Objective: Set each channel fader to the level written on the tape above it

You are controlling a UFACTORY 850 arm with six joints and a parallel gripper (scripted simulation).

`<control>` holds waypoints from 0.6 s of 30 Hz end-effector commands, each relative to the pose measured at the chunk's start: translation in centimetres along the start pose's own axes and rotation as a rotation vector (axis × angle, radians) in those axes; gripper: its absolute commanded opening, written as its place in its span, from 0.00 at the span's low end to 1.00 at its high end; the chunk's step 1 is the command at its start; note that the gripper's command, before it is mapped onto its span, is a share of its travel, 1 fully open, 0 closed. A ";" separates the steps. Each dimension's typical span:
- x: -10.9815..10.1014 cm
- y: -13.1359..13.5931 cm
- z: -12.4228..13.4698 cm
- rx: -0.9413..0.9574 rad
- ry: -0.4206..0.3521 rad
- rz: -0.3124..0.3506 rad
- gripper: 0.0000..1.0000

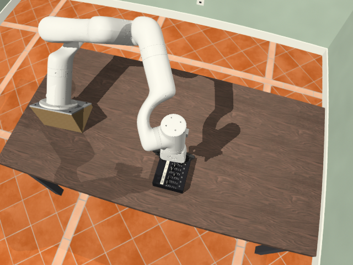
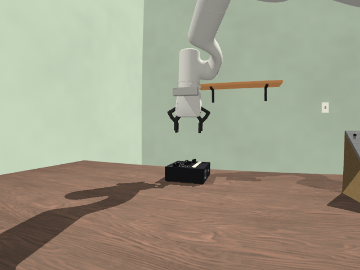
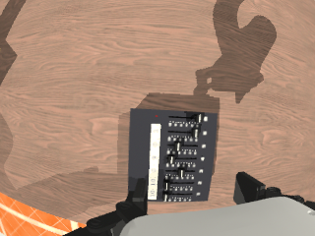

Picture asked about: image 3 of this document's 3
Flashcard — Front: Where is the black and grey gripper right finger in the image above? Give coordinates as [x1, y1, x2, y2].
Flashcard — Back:
[233, 171, 315, 210]

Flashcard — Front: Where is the black lighting desk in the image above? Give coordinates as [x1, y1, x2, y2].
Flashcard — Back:
[128, 108, 218, 202]

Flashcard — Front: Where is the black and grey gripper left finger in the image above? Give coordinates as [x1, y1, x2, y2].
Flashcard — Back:
[62, 178, 148, 236]

